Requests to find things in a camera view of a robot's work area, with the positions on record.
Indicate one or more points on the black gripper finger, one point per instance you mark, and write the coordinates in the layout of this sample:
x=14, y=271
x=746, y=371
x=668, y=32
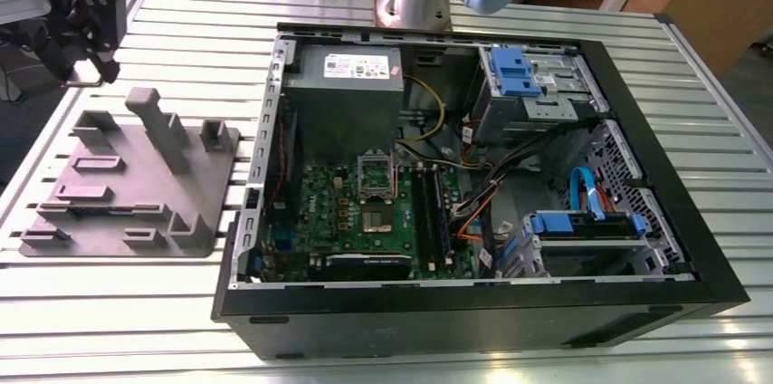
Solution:
x=97, y=17
x=61, y=58

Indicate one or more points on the CPU socket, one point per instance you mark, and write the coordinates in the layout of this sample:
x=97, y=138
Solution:
x=378, y=218

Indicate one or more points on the white stand foot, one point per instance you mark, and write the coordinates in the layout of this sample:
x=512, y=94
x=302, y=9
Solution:
x=7, y=89

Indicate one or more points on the grey parts rack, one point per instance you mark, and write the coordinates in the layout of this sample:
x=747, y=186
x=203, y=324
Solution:
x=139, y=175

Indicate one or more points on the green RAM stick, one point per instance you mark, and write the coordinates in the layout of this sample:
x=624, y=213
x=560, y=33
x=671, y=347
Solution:
x=103, y=210

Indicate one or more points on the grey power supply unit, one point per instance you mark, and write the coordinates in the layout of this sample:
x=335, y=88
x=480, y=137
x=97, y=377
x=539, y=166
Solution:
x=344, y=117

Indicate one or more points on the green motherboard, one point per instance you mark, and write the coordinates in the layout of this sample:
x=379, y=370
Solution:
x=326, y=203

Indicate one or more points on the black graphics card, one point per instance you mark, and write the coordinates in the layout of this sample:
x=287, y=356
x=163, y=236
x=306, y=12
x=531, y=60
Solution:
x=363, y=264

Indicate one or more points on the black RAM slot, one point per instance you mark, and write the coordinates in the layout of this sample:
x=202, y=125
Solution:
x=424, y=216
x=443, y=216

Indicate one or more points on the silver drive cage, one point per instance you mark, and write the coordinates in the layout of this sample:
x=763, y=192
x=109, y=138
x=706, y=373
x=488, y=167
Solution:
x=544, y=112

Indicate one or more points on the hard disk in blue carrier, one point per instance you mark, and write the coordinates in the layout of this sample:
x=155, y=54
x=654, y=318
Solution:
x=556, y=224

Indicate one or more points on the black PC case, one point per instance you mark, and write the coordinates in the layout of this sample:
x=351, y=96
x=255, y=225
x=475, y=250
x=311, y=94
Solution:
x=483, y=325

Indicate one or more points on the silver disk bay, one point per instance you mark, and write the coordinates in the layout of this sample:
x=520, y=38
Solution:
x=592, y=252

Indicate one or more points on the wooden cabinet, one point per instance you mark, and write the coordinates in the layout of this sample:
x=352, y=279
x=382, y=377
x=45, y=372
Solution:
x=712, y=3

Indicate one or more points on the blue plastic drive bracket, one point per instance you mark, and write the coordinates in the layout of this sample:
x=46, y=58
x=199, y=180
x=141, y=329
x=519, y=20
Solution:
x=514, y=71

